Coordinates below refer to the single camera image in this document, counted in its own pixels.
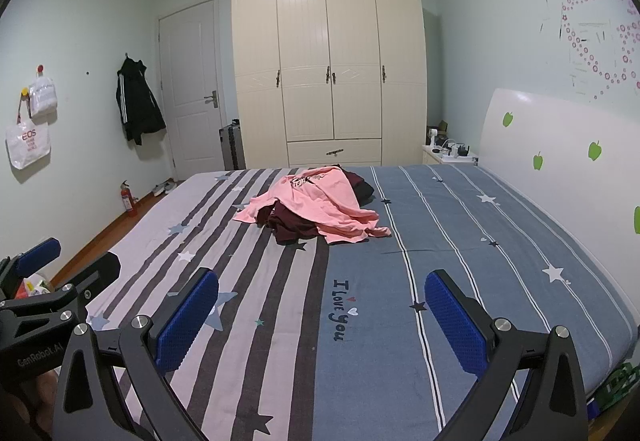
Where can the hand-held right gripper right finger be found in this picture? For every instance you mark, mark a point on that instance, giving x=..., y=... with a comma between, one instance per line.
x=455, y=326

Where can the white bag with red print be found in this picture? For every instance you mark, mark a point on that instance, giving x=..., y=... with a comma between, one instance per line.
x=27, y=146

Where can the maroon garment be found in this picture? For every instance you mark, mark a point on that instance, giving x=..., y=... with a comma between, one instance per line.
x=292, y=226

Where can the pink circle wall decals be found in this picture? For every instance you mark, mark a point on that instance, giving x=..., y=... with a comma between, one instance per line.
x=582, y=41

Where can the black garment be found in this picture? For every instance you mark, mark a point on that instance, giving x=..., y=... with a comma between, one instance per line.
x=365, y=193

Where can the white headboard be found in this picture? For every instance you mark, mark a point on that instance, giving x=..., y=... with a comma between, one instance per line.
x=565, y=201

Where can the crumpled plastic bag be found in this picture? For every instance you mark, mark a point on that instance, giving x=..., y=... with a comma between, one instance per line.
x=32, y=288

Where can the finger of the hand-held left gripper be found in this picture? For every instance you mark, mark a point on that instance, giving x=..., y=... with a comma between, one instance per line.
x=37, y=253
x=102, y=268

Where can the white door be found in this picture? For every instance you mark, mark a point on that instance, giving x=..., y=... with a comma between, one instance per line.
x=190, y=71

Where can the red fire extinguisher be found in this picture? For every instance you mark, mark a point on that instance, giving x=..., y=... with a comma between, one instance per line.
x=129, y=201

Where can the brown box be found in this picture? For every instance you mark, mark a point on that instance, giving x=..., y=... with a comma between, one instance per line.
x=440, y=127

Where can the green apple sticker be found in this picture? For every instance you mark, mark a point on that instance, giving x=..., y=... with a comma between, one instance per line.
x=595, y=150
x=507, y=119
x=538, y=161
x=637, y=220

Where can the small white plastic bag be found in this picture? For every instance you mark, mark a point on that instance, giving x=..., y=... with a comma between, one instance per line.
x=42, y=96

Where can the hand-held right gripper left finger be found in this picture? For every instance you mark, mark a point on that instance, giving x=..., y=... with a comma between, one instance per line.
x=187, y=321

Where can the white nightstand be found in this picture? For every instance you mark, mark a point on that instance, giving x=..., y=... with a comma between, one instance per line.
x=440, y=158

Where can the cream wardrobe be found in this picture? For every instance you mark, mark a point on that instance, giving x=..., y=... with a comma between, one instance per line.
x=300, y=71

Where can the dark suitcase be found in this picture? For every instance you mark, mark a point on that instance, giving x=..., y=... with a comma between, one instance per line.
x=231, y=148

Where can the person's left hand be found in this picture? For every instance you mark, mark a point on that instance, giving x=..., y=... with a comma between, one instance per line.
x=42, y=396

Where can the pink shirt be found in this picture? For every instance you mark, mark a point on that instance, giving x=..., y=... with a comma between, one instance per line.
x=320, y=201

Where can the green plastic object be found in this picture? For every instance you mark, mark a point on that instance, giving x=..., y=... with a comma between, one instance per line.
x=615, y=386

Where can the black striped jacket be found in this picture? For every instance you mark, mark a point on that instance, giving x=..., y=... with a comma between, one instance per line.
x=137, y=106

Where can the pair of shoes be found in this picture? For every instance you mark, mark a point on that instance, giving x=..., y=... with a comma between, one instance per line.
x=162, y=188

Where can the striped star bedsheet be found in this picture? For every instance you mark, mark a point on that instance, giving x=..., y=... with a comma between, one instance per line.
x=375, y=271

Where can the black teapot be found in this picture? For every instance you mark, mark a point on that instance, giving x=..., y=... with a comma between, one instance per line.
x=463, y=151

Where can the small white desk fan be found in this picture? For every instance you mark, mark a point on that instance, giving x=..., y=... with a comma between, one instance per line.
x=433, y=138

